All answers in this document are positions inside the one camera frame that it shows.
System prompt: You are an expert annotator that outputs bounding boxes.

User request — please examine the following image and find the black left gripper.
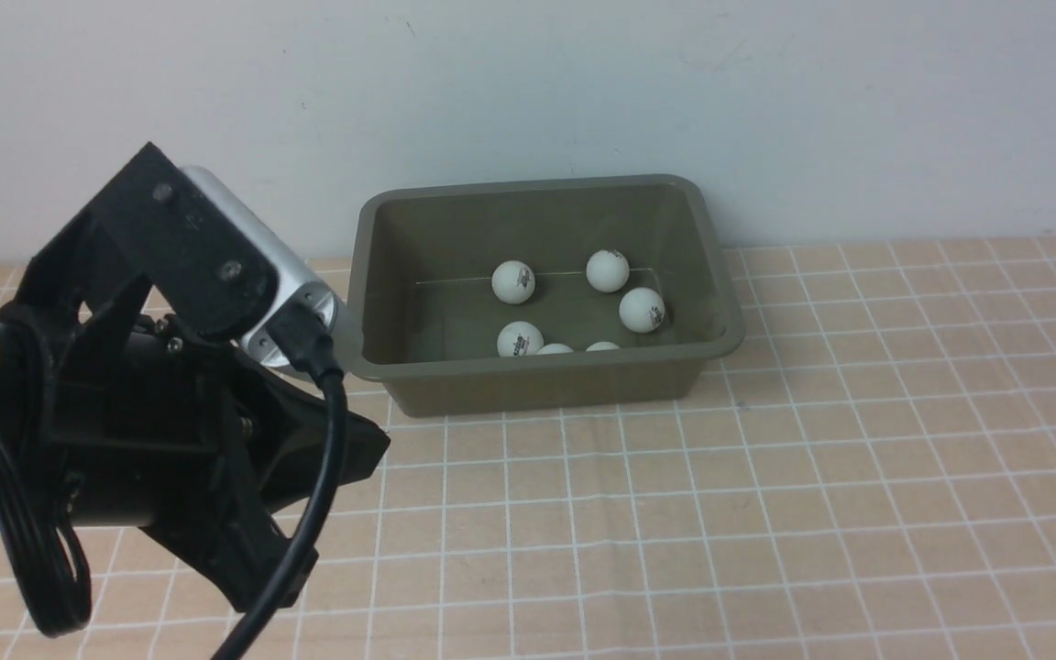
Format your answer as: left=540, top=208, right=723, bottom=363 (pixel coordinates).
left=46, top=316, right=391, bottom=611

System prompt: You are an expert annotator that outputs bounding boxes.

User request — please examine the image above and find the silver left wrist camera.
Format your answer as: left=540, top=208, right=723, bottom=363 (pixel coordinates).
left=10, top=142, right=346, bottom=372

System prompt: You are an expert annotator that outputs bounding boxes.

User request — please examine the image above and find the olive green plastic bin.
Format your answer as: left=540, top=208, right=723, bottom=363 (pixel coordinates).
left=347, top=174, right=744, bottom=417

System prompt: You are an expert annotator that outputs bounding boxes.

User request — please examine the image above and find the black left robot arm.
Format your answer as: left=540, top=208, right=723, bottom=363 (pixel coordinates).
left=0, top=314, right=391, bottom=636

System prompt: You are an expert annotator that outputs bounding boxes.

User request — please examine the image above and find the peach checked tablecloth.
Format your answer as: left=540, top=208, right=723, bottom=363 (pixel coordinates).
left=0, top=234, right=1056, bottom=660

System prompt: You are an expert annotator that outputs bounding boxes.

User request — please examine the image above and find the white ball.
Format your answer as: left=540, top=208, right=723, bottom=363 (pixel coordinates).
left=490, top=260, right=536, bottom=305
left=584, top=249, right=631, bottom=293
left=496, top=321, right=545, bottom=357
left=536, top=343, right=574, bottom=356
left=586, top=341, right=621, bottom=352
left=619, top=287, right=666, bottom=334

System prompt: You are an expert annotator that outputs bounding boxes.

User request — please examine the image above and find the black left camera cable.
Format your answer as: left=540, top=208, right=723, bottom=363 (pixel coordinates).
left=0, top=298, right=352, bottom=660

